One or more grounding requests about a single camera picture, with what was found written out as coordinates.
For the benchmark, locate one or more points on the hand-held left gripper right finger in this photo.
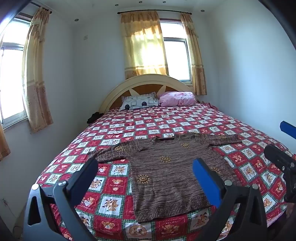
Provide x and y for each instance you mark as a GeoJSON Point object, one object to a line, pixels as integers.
{"type": "Point", "coordinates": [205, 180]}

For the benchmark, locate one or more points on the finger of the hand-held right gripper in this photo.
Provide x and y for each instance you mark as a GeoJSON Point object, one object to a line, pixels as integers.
{"type": "Point", "coordinates": [277, 157]}
{"type": "Point", "coordinates": [288, 129]}

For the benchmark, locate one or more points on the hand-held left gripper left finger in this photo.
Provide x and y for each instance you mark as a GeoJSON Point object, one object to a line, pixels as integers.
{"type": "Point", "coordinates": [87, 171]}

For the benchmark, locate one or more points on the brown knit sweater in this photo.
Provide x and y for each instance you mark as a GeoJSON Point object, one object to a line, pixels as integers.
{"type": "Point", "coordinates": [161, 171]}

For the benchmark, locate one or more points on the red checked bear bedspread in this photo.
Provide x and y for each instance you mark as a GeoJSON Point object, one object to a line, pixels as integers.
{"type": "Point", "coordinates": [111, 129]}

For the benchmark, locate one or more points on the dark cloth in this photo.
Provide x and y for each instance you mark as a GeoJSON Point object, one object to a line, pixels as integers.
{"type": "Point", "coordinates": [93, 117]}

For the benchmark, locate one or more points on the grey patterned pillow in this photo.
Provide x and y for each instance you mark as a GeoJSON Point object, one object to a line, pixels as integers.
{"type": "Point", "coordinates": [138, 102]}

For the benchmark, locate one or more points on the pink pillow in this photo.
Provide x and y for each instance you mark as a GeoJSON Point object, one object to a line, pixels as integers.
{"type": "Point", "coordinates": [175, 98]}

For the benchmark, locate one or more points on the yellow sheer curtain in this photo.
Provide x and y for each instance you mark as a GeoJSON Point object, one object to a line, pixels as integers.
{"type": "Point", "coordinates": [138, 46]}
{"type": "Point", "coordinates": [194, 58]}
{"type": "Point", "coordinates": [3, 143]}
{"type": "Point", "coordinates": [37, 81]}

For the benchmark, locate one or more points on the cream wooden headboard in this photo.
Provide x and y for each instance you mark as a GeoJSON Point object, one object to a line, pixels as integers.
{"type": "Point", "coordinates": [143, 80]}

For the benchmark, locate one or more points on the black curtain rod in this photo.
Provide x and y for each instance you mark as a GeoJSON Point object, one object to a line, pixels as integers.
{"type": "Point", "coordinates": [171, 11]}
{"type": "Point", "coordinates": [40, 5]}

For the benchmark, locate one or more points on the aluminium frame window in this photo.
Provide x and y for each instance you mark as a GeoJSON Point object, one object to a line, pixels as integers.
{"type": "Point", "coordinates": [177, 60]}
{"type": "Point", "coordinates": [11, 81]}

